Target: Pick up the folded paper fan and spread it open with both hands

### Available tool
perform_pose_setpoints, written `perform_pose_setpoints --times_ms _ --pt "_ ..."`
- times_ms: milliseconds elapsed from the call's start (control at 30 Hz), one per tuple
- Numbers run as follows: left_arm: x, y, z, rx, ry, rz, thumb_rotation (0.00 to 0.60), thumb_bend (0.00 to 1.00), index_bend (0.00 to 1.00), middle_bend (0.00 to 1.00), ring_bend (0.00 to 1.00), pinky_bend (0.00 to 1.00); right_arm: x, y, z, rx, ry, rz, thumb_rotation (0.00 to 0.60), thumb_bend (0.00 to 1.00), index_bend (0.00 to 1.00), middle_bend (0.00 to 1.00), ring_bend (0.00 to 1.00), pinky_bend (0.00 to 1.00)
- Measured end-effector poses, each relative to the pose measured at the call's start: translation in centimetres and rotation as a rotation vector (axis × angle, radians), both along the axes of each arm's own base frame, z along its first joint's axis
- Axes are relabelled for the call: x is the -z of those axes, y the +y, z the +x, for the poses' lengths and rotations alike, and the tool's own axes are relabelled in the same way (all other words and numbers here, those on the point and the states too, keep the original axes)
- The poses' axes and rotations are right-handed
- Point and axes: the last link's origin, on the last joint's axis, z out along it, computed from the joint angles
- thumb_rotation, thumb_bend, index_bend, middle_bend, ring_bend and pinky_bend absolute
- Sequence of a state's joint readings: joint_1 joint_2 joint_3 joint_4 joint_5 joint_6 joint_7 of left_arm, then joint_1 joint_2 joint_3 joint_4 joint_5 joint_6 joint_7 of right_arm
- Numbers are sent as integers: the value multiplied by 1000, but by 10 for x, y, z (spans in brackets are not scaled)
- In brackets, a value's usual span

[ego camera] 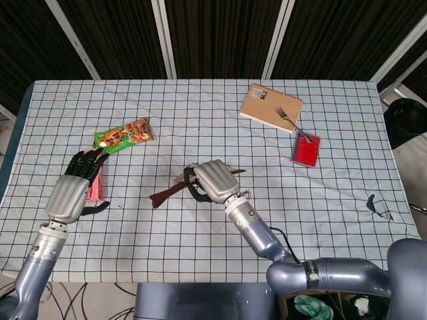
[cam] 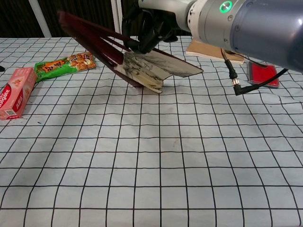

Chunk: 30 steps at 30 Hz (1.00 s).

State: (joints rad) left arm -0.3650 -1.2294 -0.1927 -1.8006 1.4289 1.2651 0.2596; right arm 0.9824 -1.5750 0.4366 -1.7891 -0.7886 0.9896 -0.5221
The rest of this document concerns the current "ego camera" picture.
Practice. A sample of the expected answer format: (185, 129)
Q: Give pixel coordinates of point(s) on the green cloth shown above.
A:
(312, 308)

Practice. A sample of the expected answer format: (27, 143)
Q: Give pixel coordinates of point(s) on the metal fork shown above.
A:
(290, 121)

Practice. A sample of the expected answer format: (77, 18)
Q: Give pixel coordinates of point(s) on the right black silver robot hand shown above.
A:
(215, 180)

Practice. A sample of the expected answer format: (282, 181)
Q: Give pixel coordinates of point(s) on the white blue checkered tablecloth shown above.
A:
(166, 240)

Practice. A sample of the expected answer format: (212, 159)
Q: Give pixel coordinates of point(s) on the red ink pad case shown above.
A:
(305, 151)

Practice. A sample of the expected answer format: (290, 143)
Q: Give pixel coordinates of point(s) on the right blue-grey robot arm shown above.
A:
(260, 240)

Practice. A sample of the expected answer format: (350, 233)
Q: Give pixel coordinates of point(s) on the black bag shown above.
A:
(405, 123)

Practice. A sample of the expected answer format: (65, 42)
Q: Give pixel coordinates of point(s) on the blue-grey robot torso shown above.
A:
(200, 301)

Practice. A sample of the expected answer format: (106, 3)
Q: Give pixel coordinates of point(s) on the green orange snack packet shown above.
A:
(123, 136)

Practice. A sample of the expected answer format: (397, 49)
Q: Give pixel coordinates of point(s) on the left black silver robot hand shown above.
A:
(66, 196)

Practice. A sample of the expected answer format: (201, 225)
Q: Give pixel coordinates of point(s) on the white partition frame post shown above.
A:
(6, 112)
(164, 36)
(400, 61)
(71, 36)
(278, 36)

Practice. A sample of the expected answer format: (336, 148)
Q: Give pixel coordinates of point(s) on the paper folding fan red ribs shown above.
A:
(166, 195)

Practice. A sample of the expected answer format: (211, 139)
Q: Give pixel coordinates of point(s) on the brown storage box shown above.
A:
(285, 305)

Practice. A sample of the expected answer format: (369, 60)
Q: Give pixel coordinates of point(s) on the brown spiral notebook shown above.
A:
(267, 106)

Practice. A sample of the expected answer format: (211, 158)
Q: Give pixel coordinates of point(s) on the white crumpled cloth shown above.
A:
(361, 304)

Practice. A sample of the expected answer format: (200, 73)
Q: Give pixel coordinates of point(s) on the pink Colgate toothpaste box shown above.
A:
(97, 193)

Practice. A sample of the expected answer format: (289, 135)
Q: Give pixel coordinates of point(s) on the aluminium frame rail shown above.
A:
(392, 95)

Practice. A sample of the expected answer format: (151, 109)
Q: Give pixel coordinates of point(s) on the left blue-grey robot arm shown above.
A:
(36, 263)

